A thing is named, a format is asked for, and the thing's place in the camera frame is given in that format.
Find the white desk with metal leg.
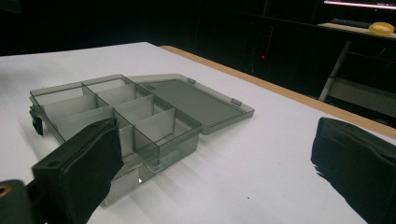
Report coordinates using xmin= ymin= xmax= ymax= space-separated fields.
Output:
xmin=317 ymin=21 xmax=396 ymax=119

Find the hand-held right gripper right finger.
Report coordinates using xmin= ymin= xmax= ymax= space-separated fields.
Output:
xmin=310 ymin=117 xmax=396 ymax=224

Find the black keyboard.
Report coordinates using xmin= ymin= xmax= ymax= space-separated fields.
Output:
xmin=330 ymin=18 xmax=373 ymax=30

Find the clear grey plastic organizer box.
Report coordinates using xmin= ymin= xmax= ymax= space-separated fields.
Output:
xmin=29 ymin=73 xmax=256 ymax=207

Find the yellow round dish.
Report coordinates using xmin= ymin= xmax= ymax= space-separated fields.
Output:
xmin=368 ymin=21 xmax=395 ymax=36

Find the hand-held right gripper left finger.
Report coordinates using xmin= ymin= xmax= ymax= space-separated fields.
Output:
xmin=31 ymin=117 xmax=124 ymax=224

